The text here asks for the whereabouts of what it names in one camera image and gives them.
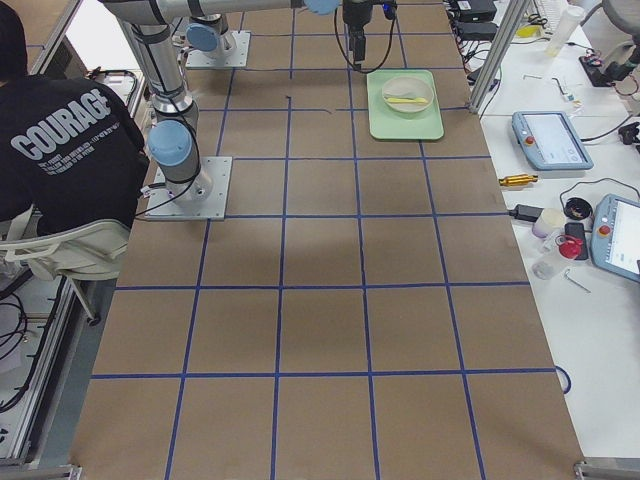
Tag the person in black hoodie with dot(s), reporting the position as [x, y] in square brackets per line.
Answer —
[68, 147]

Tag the yellow plastic fork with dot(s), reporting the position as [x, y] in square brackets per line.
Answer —
[402, 100]

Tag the red round cap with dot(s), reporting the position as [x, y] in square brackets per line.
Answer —
[569, 246]

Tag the black round dish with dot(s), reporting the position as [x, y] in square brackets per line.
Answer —
[577, 208]

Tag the black smartphone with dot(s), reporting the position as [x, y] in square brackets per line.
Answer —
[577, 230]

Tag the lower blue teach pendant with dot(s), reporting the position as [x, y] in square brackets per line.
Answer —
[614, 241]

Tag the white office chair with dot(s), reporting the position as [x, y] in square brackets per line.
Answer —
[92, 252]

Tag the aluminium frame post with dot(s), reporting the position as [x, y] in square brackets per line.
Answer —
[509, 23]

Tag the white lavender cup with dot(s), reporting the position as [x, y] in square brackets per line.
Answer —
[548, 221]

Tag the clear plastic cup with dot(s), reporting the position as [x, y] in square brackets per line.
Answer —
[549, 264]

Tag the upper blue teach pendant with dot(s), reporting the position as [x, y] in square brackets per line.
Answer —
[549, 141]

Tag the black power adapter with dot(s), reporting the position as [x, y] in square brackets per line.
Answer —
[525, 213]

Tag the blue teach pendant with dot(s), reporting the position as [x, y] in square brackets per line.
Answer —
[614, 241]
[549, 141]

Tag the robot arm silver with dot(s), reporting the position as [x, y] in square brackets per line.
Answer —
[211, 35]
[147, 27]

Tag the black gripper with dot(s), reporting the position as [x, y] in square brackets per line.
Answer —
[354, 15]

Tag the green plastic tray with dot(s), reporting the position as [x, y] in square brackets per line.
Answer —
[387, 124]

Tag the silver allen key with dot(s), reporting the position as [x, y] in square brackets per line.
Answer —
[567, 276]

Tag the gold metal cylinder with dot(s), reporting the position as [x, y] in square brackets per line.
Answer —
[520, 180]

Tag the white round plate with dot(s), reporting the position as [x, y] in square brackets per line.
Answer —
[408, 87]

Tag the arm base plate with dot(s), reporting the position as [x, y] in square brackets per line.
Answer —
[197, 60]
[206, 198]

